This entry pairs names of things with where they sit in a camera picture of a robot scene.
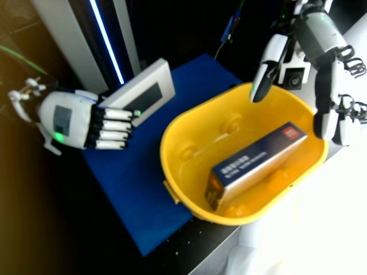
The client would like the small blue circuit board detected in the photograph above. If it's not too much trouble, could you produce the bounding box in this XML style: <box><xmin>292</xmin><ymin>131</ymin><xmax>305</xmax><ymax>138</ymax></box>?
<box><xmin>220</xmin><ymin>7</ymin><xmax>242</xmax><ymax>44</ymax></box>

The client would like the white robot body shell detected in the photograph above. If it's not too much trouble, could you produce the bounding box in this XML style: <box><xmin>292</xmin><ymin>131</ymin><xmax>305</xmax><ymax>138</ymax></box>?
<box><xmin>189</xmin><ymin>19</ymin><xmax>367</xmax><ymax>275</ymax></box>

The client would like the navy product box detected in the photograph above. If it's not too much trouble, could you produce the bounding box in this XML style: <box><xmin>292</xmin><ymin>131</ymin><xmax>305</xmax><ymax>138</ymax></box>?
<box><xmin>204</xmin><ymin>121</ymin><xmax>309</xmax><ymax>213</ymax></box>

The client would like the thin black cable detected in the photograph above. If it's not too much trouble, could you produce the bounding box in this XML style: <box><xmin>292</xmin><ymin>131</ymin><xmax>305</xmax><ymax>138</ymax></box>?
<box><xmin>214</xmin><ymin>40</ymin><xmax>228</xmax><ymax>60</ymax></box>

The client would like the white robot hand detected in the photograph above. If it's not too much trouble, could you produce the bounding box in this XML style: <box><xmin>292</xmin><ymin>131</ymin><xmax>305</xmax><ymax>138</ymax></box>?
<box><xmin>249</xmin><ymin>10</ymin><xmax>367</xmax><ymax>147</ymax></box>
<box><xmin>37</xmin><ymin>89</ymin><xmax>142</xmax><ymax>151</ymax></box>

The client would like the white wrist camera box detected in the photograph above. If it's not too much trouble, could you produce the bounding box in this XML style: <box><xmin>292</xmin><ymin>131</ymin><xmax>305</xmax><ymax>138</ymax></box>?
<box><xmin>282</xmin><ymin>66</ymin><xmax>313</xmax><ymax>92</ymax></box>

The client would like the blue mat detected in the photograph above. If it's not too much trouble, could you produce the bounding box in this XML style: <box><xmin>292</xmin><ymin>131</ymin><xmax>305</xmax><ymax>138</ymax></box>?
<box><xmin>81</xmin><ymin>53</ymin><xmax>244</xmax><ymax>257</ymax></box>

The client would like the grey column with blue light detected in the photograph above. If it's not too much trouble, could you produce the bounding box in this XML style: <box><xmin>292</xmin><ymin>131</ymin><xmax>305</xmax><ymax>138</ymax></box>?
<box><xmin>30</xmin><ymin>0</ymin><xmax>143</xmax><ymax>92</ymax></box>

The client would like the yellow plastic basket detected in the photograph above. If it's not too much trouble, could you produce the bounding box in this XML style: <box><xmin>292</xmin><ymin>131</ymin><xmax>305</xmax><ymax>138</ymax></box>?
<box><xmin>159</xmin><ymin>81</ymin><xmax>329</xmax><ymax>226</ymax></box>

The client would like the green cable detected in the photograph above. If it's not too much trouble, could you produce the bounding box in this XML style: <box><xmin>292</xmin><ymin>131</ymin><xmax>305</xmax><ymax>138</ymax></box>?
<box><xmin>0</xmin><ymin>45</ymin><xmax>49</xmax><ymax>76</ymax></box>

